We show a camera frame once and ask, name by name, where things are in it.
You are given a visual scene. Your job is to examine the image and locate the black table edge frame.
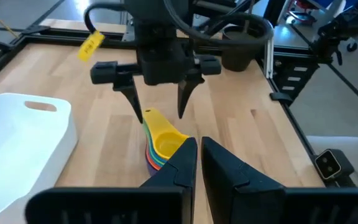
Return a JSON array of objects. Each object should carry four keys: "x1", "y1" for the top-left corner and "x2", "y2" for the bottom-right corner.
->
[{"x1": 0, "y1": 24, "x2": 338, "y2": 189}]

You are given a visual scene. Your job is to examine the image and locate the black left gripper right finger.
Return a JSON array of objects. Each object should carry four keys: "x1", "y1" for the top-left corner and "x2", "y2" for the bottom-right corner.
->
[{"x1": 201, "y1": 136, "x2": 287, "y2": 224}]

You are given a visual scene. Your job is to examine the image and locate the teal measuring cup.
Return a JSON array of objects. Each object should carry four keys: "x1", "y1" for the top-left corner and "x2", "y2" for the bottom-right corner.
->
[{"x1": 142, "y1": 130, "x2": 169, "y2": 165}]

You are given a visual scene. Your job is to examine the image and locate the black table-level camera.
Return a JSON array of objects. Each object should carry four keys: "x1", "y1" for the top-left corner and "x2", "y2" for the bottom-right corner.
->
[{"x1": 314, "y1": 148, "x2": 356, "y2": 182}]

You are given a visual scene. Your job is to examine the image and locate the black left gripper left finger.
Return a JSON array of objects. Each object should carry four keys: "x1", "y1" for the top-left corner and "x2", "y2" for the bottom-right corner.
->
[{"x1": 139, "y1": 136, "x2": 198, "y2": 189}]

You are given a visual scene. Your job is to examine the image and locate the black office chair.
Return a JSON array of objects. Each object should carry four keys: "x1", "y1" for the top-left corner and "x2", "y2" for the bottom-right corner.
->
[{"x1": 310, "y1": 0, "x2": 358, "y2": 66}]

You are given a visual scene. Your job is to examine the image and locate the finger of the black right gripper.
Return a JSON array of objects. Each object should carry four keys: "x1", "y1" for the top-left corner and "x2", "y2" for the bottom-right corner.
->
[
  {"x1": 177, "y1": 77, "x2": 206, "y2": 120},
  {"x1": 112, "y1": 75, "x2": 145, "y2": 124}
]

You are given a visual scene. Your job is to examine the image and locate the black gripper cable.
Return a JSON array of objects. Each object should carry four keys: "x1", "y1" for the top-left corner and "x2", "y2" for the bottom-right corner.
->
[
  {"x1": 162, "y1": 0, "x2": 275, "y2": 48},
  {"x1": 83, "y1": 2, "x2": 127, "y2": 35}
]

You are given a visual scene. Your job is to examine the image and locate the orange measuring cup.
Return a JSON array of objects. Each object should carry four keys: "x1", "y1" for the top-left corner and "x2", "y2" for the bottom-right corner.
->
[{"x1": 144, "y1": 146, "x2": 166, "y2": 170}]

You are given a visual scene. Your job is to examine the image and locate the dark cup on table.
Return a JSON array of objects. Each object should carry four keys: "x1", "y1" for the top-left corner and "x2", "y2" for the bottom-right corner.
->
[{"x1": 221, "y1": 25, "x2": 262, "y2": 72}]

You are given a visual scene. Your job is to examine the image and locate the white plastic basket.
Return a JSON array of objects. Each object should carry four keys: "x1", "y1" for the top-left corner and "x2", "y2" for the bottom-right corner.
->
[{"x1": 0, "y1": 92, "x2": 78, "y2": 222}]

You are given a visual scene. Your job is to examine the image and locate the silver aluminium post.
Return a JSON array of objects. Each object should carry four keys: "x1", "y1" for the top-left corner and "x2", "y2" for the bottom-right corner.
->
[{"x1": 264, "y1": 36, "x2": 275, "y2": 79}]

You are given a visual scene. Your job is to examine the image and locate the yellow cable tag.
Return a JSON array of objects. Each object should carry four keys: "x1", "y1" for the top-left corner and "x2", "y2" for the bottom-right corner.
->
[{"x1": 76, "y1": 30, "x2": 106, "y2": 62}]

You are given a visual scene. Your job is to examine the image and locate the yellow measuring cup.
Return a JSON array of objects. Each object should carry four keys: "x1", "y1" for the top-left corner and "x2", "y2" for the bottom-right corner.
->
[{"x1": 142, "y1": 107, "x2": 190, "y2": 161}]

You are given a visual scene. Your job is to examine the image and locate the red measuring cup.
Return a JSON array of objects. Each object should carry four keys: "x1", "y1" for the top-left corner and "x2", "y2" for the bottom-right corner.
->
[{"x1": 145, "y1": 149, "x2": 164, "y2": 172}]

